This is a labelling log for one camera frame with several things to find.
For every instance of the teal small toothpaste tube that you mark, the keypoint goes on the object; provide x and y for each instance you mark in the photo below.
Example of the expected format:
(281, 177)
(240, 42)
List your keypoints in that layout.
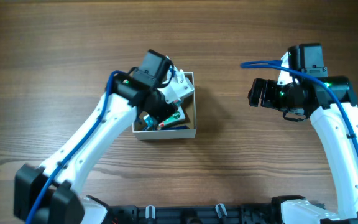
(150, 123)

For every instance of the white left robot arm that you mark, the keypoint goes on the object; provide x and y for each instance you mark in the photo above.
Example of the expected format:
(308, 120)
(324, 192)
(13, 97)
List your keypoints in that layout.
(50, 192)

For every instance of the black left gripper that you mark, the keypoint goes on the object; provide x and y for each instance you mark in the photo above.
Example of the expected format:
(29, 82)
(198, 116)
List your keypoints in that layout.
(165, 112)

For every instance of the blue disposable razor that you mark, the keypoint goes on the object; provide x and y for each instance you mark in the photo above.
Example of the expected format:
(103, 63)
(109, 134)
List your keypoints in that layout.
(182, 127)

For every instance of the white cardboard box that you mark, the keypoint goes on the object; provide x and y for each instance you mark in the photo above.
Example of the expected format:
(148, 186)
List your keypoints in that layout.
(189, 107)

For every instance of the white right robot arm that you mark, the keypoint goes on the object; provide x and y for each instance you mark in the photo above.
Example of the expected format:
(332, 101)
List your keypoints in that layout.
(331, 106)

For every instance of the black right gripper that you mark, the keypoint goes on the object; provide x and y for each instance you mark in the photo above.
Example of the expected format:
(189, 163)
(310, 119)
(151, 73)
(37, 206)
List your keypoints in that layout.
(266, 94)

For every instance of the green soap box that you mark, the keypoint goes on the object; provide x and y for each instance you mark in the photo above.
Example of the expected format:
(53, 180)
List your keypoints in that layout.
(175, 118)

